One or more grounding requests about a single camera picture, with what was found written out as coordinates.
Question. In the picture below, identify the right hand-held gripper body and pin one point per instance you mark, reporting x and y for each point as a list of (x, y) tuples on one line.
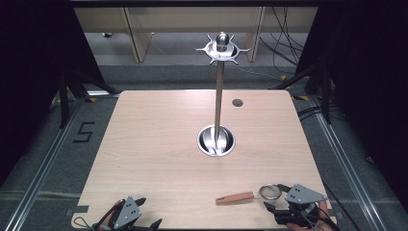
[(304, 194)]

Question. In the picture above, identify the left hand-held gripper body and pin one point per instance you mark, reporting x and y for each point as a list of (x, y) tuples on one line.
[(127, 211)]

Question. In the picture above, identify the steel utensil rack stand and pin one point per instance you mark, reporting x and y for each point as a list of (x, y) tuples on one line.
[(218, 96)]

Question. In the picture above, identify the person's left hand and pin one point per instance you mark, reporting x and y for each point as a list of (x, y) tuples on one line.
[(109, 221)]

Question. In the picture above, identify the person's right hand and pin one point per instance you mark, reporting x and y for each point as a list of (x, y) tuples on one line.
[(325, 208)]

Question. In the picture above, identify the black metal stand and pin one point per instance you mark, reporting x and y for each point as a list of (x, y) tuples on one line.
[(64, 96), (326, 96)]

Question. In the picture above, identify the light wooden background desk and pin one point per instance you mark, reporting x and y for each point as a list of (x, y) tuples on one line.
[(138, 38)]

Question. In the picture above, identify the aluminium floor rail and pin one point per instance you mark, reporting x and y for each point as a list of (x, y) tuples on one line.
[(344, 166), (41, 170)]

